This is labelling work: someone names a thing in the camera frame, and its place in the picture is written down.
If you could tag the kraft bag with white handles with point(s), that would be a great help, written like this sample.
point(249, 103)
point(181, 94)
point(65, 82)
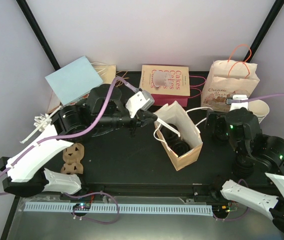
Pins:
point(176, 116)

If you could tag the left black frame post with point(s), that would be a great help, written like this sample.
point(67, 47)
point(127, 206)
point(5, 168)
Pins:
point(26, 10)

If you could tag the light blue paper bag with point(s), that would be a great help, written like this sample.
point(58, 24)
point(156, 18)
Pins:
point(74, 80)

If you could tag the small circuit board left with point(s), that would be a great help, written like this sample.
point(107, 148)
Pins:
point(82, 206)

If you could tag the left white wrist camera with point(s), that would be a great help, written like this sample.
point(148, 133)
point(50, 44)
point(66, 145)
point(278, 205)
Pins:
point(142, 100)

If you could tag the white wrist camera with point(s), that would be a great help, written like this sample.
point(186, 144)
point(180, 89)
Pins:
point(142, 100)
point(237, 101)

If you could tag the black front rail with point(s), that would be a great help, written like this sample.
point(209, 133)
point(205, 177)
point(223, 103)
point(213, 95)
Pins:
point(156, 190)

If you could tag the cream bear paper bag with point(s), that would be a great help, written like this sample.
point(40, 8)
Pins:
point(227, 78)

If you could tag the brown flat paper bag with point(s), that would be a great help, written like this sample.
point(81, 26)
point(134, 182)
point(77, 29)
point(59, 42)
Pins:
point(122, 77)

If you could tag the small circuit board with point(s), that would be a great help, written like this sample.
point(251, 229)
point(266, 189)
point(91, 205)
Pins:
point(82, 206)
point(230, 207)

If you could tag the black lid stack far right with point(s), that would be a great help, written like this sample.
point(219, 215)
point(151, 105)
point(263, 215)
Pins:
point(242, 168)

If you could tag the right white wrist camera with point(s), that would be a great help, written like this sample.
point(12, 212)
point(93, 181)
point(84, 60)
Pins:
point(237, 101)

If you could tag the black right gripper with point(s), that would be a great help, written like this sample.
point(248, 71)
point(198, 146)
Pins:
point(211, 116)

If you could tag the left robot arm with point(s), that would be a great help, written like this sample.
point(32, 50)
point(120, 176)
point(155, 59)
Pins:
point(102, 112)

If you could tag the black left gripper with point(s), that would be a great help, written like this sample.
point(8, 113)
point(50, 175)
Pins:
point(143, 117)

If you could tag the pink cakes paper bag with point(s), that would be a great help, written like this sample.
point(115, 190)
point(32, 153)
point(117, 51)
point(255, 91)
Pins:
point(167, 84)

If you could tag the pulp carrier near front edge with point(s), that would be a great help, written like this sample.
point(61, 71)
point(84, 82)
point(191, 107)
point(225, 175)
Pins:
point(72, 157)

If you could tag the yellow flat paper bag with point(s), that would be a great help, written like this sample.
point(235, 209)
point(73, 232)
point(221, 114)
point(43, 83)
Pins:
point(105, 71)

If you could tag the right black frame post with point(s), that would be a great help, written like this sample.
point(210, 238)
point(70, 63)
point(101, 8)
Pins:
point(270, 18)

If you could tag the light blue cable duct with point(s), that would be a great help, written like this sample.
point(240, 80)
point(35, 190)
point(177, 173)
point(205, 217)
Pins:
point(111, 208)

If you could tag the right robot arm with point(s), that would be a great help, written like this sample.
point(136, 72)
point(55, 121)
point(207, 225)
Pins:
point(253, 151)

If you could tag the right stack of paper cups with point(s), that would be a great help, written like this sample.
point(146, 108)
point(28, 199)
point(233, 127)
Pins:
point(259, 108)

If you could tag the single white straw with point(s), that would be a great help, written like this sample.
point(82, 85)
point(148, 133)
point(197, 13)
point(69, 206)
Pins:
point(162, 122)

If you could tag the black frame post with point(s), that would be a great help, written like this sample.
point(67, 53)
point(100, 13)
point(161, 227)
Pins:
point(26, 10)
point(270, 18)

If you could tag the small circuit board right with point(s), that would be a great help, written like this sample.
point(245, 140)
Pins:
point(230, 207)

